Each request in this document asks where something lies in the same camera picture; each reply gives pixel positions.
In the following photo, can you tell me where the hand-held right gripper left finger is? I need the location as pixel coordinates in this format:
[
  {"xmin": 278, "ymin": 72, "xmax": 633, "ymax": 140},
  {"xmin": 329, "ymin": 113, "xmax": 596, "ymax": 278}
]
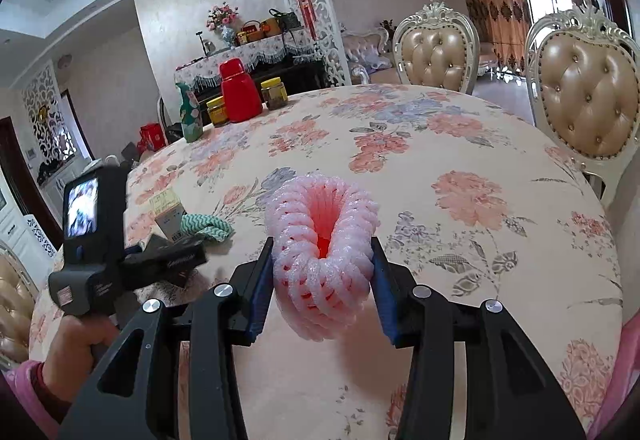
[{"xmin": 57, "ymin": 237, "xmax": 276, "ymax": 440}]

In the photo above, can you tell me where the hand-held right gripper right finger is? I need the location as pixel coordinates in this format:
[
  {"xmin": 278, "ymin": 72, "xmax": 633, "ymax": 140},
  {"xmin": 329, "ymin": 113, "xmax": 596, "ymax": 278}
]
[{"xmin": 370, "ymin": 237, "xmax": 588, "ymax": 440}]

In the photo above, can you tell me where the pink foam fruit net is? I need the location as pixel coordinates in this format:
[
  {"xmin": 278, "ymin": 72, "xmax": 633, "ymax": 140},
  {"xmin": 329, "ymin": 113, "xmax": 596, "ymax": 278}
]
[{"xmin": 264, "ymin": 172, "xmax": 380, "ymax": 343}]

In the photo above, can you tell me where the person's left forearm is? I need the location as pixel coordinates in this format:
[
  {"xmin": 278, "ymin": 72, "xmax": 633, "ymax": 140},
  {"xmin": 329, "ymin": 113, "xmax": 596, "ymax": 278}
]
[{"xmin": 0, "ymin": 360, "xmax": 76, "ymax": 440}]

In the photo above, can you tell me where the person's left hand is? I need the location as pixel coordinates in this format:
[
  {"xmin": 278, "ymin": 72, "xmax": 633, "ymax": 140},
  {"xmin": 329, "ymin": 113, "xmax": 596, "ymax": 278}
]
[{"xmin": 42, "ymin": 314, "xmax": 121, "ymax": 403}]

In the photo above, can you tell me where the green zigzag cloth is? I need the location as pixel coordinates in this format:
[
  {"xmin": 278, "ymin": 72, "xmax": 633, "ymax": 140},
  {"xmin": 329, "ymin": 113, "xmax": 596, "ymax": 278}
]
[{"xmin": 179, "ymin": 213, "xmax": 235, "ymax": 243}]

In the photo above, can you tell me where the yellow carton box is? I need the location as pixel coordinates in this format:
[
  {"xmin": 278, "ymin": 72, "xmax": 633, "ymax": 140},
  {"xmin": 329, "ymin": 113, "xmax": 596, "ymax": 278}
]
[{"xmin": 149, "ymin": 188, "xmax": 188, "ymax": 243}]

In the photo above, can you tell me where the low white lattice fence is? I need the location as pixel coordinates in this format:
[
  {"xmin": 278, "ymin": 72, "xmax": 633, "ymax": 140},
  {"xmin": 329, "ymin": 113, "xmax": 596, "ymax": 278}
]
[{"xmin": 25, "ymin": 215, "xmax": 58, "ymax": 261}]

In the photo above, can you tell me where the gold tufted dining chair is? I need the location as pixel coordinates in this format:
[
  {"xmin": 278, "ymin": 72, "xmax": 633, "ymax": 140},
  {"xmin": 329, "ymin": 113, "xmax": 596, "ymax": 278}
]
[
  {"xmin": 525, "ymin": 0, "xmax": 640, "ymax": 208},
  {"xmin": 0, "ymin": 242, "xmax": 41, "ymax": 366},
  {"xmin": 391, "ymin": 0, "xmax": 481, "ymax": 94}
]

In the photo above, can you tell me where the floral tablecloth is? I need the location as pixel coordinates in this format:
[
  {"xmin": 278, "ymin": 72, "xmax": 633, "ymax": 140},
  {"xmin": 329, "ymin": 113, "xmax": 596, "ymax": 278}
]
[{"xmin": 27, "ymin": 84, "xmax": 626, "ymax": 440}]

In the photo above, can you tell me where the white sideboard cabinet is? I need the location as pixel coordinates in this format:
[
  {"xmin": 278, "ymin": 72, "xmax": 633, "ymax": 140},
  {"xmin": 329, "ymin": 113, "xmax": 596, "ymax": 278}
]
[{"xmin": 37, "ymin": 157, "xmax": 101, "ymax": 215}]

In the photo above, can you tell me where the dark brown door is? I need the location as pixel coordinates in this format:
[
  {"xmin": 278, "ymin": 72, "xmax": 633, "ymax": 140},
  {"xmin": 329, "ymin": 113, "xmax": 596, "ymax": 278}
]
[{"xmin": 0, "ymin": 116, "xmax": 63, "ymax": 235}]

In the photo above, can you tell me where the red gift box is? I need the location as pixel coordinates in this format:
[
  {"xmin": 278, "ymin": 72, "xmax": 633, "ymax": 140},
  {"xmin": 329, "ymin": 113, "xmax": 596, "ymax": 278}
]
[{"xmin": 137, "ymin": 122, "xmax": 166, "ymax": 153}]

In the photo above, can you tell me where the green floral packet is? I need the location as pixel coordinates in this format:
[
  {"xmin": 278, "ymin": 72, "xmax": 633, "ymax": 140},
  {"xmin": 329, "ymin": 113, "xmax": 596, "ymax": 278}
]
[{"xmin": 175, "ymin": 82, "xmax": 203, "ymax": 143}]

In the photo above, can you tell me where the yellow lid glass jar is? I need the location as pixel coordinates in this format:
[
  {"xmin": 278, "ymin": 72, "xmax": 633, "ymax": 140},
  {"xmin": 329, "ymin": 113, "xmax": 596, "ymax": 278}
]
[{"xmin": 206, "ymin": 96, "xmax": 228, "ymax": 127}]

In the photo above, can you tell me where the red thermos jug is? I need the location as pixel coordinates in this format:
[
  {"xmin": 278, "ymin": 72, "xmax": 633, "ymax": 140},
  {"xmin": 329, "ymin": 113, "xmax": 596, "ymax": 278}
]
[{"xmin": 219, "ymin": 58, "xmax": 263, "ymax": 123}]

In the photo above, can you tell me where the dark filled glass jar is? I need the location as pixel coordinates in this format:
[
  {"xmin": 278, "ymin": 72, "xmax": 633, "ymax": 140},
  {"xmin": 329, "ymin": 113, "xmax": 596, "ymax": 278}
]
[{"xmin": 260, "ymin": 77, "xmax": 288, "ymax": 111}]

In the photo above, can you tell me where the black piano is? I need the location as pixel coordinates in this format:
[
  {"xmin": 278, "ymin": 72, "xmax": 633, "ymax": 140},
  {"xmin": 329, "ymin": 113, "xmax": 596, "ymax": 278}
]
[{"xmin": 195, "ymin": 60, "xmax": 328, "ymax": 121}]

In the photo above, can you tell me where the floral lace cover cloth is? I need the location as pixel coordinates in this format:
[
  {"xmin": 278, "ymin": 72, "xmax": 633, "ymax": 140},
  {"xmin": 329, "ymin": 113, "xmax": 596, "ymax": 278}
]
[{"xmin": 174, "ymin": 27, "xmax": 326, "ymax": 90}]

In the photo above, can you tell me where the ornate white sofa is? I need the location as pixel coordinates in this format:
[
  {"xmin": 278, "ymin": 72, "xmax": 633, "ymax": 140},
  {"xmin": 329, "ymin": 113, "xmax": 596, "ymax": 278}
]
[{"xmin": 340, "ymin": 22, "xmax": 396, "ymax": 70}]

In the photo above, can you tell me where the brown woven basket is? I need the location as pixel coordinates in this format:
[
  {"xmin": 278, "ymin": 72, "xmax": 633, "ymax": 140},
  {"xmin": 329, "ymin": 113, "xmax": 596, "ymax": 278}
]
[{"xmin": 237, "ymin": 20, "xmax": 264, "ymax": 44}]

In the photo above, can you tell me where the blue white flower vase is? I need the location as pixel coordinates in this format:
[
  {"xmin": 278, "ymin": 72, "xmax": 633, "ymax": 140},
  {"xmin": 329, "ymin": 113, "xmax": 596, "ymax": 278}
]
[{"xmin": 206, "ymin": 4, "xmax": 241, "ymax": 45}]

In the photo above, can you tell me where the black handbag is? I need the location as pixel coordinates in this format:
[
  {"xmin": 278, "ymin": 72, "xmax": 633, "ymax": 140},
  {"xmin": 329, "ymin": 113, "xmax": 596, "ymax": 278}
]
[{"xmin": 270, "ymin": 8, "xmax": 302, "ymax": 31}]

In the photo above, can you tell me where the white lattice room screen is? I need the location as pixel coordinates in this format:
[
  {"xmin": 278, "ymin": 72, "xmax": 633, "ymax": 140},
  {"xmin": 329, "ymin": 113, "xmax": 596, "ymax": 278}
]
[{"xmin": 276, "ymin": 0, "xmax": 351, "ymax": 88}]

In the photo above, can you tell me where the brown patterned curtain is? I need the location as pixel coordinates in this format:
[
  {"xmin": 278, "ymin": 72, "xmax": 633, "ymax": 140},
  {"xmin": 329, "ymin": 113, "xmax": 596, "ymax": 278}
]
[{"xmin": 457, "ymin": 0, "xmax": 531, "ymax": 70}]

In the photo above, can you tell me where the white lattice wall panel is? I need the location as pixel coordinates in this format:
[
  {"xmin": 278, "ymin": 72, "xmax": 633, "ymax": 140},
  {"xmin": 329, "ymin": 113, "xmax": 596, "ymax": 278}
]
[{"xmin": 20, "ymin": 62, "xmax": 96, "ymax": 171}]

